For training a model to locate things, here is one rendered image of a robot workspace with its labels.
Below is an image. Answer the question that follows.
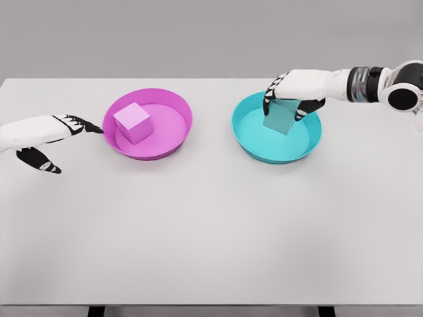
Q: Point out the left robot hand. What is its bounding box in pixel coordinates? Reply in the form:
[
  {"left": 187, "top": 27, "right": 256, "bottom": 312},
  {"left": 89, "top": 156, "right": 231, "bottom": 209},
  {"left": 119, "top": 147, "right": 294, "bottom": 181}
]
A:
[{"left": 0, "top": 114, "right": 104, "bottom": 175}]

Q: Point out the cyan block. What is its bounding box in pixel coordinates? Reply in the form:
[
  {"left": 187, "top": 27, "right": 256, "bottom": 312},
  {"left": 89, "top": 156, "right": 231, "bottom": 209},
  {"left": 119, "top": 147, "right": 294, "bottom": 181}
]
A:
[{"left": 262, "top": 99, "right": 301, "bottom": 136}]

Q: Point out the magenta block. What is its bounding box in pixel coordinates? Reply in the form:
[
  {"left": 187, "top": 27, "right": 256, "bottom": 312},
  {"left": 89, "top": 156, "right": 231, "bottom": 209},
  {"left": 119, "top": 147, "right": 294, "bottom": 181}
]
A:
[{"left": 113, "top": 102, "right": 154, "bottom": 145}]

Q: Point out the cyan plate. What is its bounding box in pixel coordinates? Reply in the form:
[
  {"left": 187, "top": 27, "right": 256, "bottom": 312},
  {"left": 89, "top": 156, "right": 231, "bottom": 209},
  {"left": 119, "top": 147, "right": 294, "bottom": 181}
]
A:
[{"left": 231, "top": 91, "right": 323, "bottom": 165}]

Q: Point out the magenta plate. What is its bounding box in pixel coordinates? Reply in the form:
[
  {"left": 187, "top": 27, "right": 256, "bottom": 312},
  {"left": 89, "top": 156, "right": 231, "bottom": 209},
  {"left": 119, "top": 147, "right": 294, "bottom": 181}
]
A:
[{"left": 102, "top": 88, "right": 194, "bottom": 162}]

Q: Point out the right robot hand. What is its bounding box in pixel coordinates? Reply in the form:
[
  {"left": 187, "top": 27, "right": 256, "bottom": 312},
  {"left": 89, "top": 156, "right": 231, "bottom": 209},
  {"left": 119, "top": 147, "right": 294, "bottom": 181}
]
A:
[{"left": 262, "top": 69, "right": 332, "bottom": 122}]

